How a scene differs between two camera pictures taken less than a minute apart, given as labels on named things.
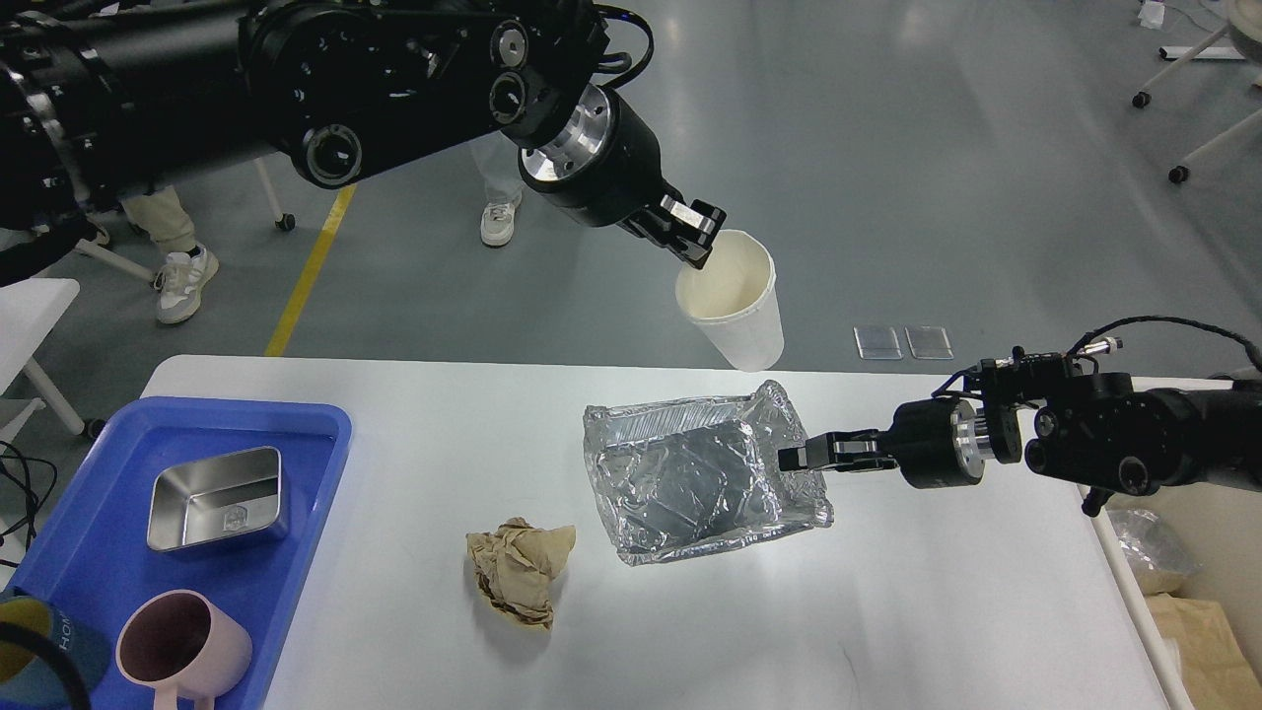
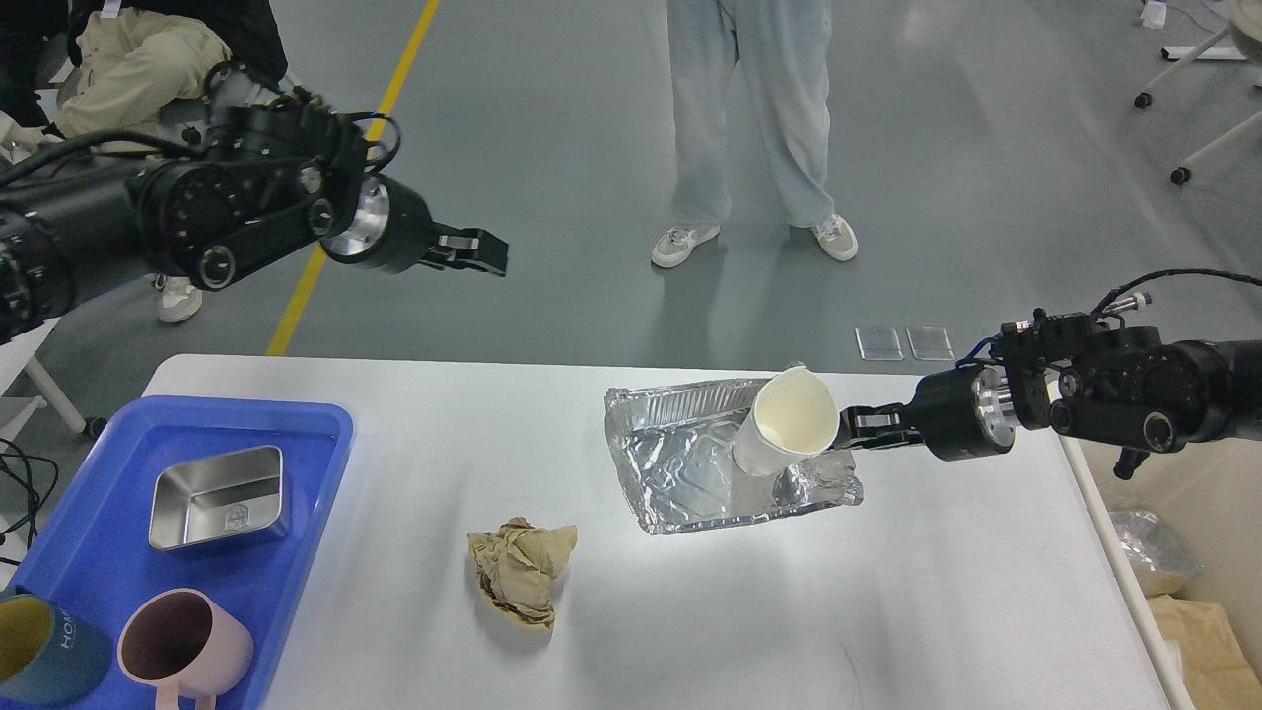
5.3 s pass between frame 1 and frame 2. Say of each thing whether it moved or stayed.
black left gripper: moved
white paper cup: moved
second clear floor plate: stayed
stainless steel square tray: stayed
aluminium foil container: moved
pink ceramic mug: stayed
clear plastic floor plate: stayed
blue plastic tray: stayed
